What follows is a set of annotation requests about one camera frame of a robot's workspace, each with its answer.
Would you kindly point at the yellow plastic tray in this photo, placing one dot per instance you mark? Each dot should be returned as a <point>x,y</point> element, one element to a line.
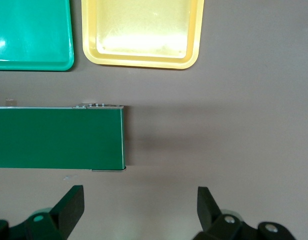
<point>144,32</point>

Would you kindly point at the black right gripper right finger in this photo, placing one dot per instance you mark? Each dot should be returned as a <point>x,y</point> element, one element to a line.
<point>209,212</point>

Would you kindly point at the green conveyor belt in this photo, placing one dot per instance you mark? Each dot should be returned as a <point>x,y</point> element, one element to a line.
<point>56,137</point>

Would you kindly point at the green plastic tray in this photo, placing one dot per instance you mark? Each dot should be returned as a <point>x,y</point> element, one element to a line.
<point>31,30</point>

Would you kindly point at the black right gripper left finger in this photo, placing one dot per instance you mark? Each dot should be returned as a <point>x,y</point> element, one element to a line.
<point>69,212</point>

